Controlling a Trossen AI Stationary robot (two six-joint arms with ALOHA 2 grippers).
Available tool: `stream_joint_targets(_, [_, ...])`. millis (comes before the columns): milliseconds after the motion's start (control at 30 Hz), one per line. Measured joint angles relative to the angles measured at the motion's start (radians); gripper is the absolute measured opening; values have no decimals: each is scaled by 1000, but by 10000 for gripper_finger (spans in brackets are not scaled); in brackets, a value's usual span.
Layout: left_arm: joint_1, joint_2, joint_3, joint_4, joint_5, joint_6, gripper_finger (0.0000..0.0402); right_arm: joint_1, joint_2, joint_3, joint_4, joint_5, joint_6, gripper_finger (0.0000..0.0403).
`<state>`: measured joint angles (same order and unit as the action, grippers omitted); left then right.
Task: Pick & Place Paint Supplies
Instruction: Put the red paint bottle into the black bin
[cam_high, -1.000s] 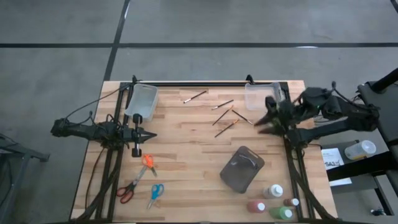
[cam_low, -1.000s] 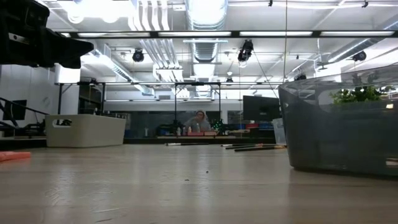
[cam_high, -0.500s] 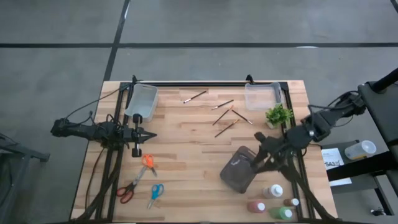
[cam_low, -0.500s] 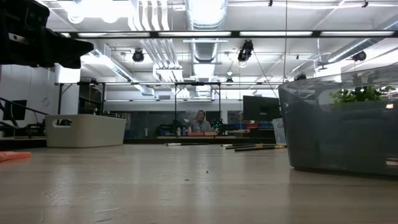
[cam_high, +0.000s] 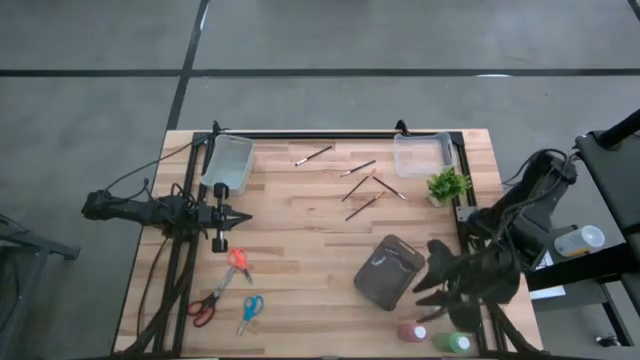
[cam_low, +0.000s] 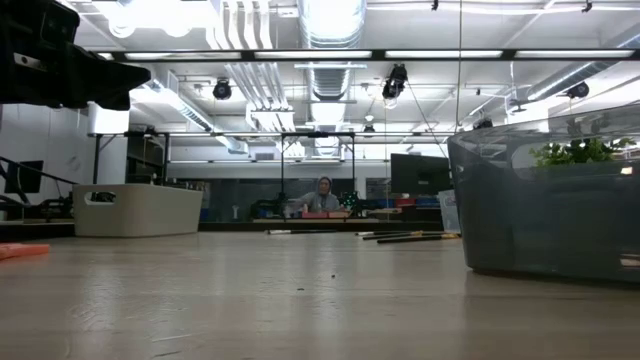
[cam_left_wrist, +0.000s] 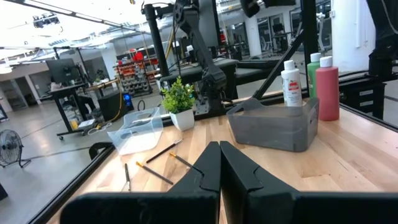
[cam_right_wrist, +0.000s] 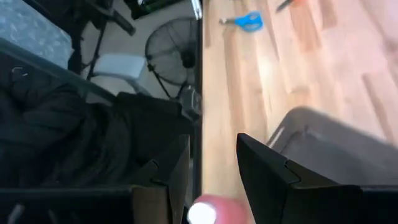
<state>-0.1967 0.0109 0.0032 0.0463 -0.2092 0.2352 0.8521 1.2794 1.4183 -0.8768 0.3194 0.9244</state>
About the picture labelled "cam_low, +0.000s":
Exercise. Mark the black background robot arm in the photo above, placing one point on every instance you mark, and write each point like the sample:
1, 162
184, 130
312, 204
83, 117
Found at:
267, 207
352, 201

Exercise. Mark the dark grey translucent bin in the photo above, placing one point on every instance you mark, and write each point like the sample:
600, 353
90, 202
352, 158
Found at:
525, 225

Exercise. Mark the black background rig frame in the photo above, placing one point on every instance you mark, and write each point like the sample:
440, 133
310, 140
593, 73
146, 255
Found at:
320, 134

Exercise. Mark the silver ventilation duct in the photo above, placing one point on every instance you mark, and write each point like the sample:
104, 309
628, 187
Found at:
330, 80

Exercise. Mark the blue storage bin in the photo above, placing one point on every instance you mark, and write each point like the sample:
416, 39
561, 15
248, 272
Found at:
427, 202
385, 203

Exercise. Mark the person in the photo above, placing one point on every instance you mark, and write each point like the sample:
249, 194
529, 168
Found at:
320, 200

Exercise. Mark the clear plastic bin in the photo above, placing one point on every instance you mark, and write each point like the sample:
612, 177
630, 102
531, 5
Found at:
448, 212

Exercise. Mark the red storage bin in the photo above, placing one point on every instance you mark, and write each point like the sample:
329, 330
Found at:
405, 202

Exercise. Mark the black aluminium table frame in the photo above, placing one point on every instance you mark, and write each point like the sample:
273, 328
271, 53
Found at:
240, 226

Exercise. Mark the white plastic bin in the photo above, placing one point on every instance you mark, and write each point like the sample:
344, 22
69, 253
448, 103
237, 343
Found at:
140, 210

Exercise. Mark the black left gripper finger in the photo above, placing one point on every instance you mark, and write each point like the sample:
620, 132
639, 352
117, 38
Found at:
110, 75
115, 101

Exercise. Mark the orange flat box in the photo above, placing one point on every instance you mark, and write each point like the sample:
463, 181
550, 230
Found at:
339, 215

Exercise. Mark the black hanging spot lamp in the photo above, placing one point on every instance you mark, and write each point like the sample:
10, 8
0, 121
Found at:
368, 130
578, 90
482, 123
395, 82
222, 90

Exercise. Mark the black background monitor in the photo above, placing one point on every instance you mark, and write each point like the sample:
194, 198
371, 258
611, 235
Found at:
420, 175
22, 176

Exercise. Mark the red flat box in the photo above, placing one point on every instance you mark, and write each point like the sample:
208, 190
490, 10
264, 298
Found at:
315, 215

